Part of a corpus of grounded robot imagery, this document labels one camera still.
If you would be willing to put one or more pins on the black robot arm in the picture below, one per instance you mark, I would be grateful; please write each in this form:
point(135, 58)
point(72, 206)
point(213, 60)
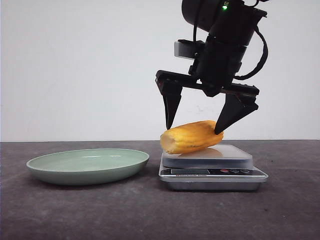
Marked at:
point(230, 25)

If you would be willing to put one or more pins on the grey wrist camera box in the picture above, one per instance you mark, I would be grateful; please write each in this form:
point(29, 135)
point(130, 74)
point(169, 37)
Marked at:
point(188, 49)

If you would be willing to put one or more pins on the silver digital kitchen scale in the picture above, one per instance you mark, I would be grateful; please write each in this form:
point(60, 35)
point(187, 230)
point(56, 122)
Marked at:
point(222, 167)

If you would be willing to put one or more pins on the yellow corn cob piece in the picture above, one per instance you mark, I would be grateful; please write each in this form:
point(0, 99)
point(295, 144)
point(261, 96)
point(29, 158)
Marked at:
point(190, 137)

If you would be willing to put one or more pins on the green oval plate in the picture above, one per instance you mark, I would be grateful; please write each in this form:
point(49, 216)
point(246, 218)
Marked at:
point(87, 166)

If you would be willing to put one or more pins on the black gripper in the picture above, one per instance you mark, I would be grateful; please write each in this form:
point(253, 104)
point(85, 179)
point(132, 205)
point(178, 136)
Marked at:
point(212, 71)

